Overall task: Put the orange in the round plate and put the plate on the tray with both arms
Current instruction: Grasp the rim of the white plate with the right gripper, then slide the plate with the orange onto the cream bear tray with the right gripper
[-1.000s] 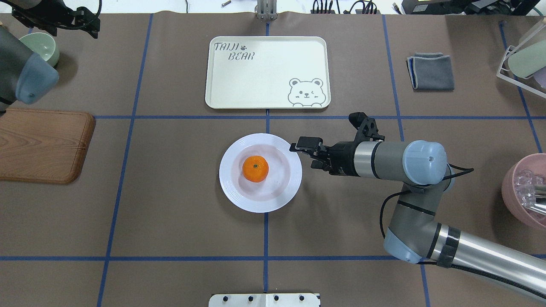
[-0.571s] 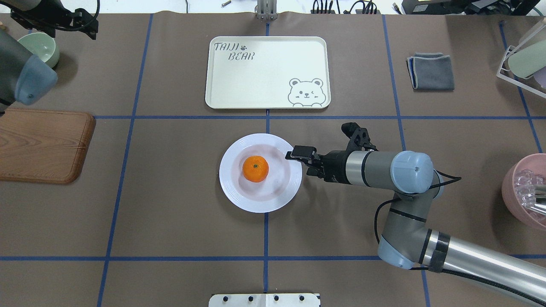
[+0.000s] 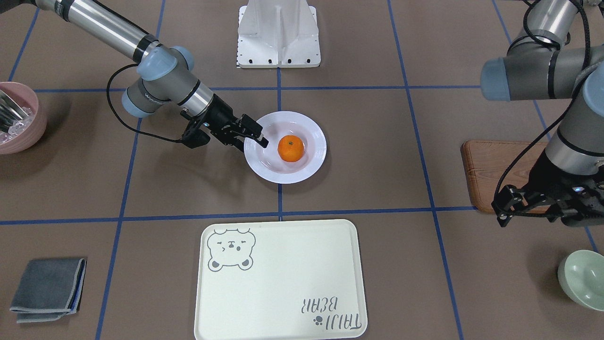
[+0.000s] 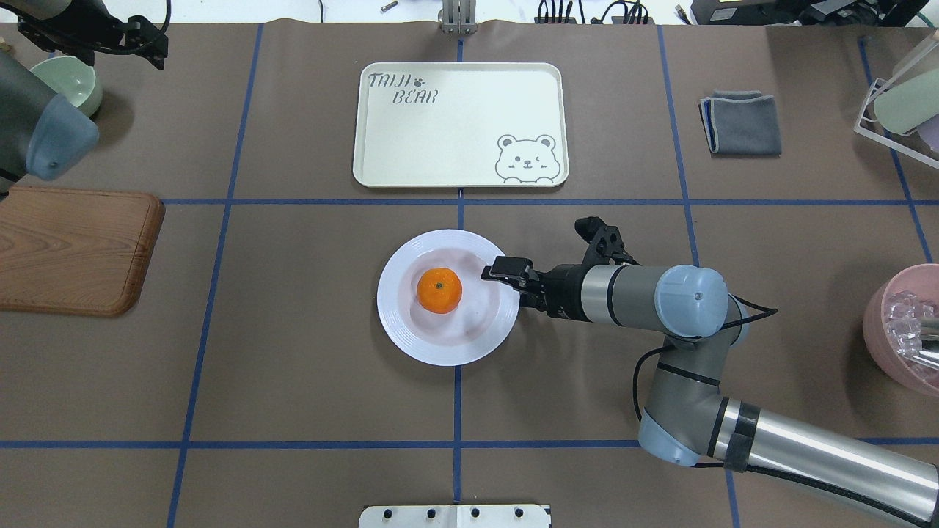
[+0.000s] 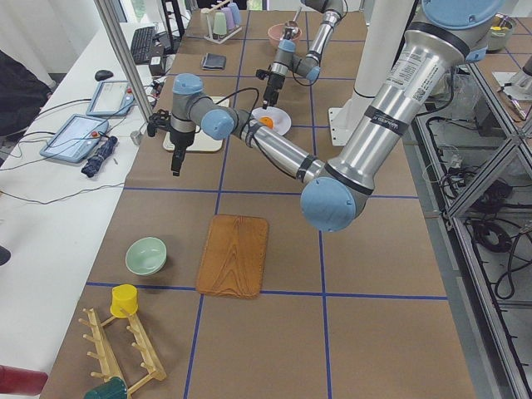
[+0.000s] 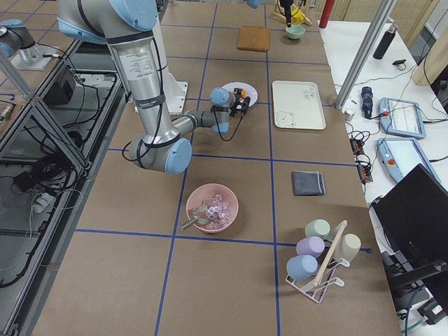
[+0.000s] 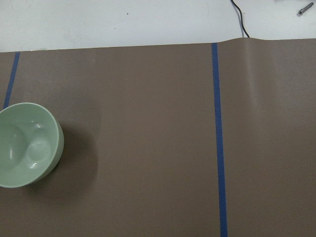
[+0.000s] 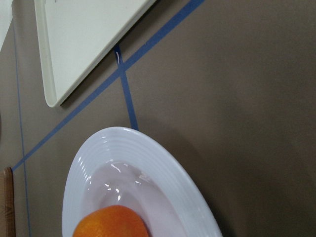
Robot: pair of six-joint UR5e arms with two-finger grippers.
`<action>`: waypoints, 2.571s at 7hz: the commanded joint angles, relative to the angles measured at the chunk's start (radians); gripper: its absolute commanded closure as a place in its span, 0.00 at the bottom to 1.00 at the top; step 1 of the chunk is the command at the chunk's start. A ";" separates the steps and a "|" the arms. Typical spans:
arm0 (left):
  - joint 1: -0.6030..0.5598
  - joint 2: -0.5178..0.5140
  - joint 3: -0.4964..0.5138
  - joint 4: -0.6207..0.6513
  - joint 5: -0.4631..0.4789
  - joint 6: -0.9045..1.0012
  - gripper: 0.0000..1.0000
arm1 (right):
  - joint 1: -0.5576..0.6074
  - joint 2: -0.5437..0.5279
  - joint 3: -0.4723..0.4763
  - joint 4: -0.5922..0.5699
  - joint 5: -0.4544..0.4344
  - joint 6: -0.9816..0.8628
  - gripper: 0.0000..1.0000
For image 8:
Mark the orange fruit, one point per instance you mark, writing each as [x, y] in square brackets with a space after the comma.
[112, 221]

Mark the cream rectangular tray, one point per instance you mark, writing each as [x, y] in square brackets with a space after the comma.
[75, 35]

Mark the brown wooden tray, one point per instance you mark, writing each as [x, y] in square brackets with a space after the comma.
[7, 210]

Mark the white round plate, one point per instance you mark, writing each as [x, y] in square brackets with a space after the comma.
[122, 166]

